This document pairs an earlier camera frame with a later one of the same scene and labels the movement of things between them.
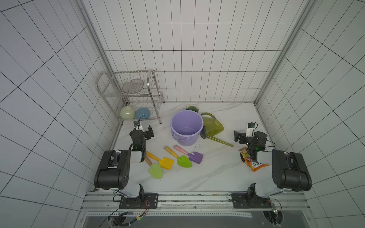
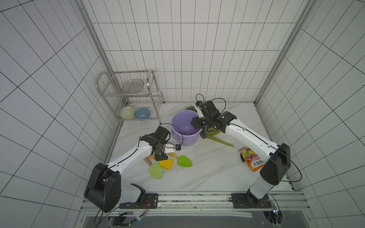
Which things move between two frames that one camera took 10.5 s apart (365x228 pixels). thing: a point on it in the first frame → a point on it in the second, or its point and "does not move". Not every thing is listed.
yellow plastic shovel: x=165 y=163 does not move
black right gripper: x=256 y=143 → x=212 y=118
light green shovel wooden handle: x=155 y=169 does not move
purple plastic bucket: x=186 y=125 does not move
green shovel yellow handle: x=182 y=161 does not move
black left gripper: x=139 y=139 → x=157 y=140
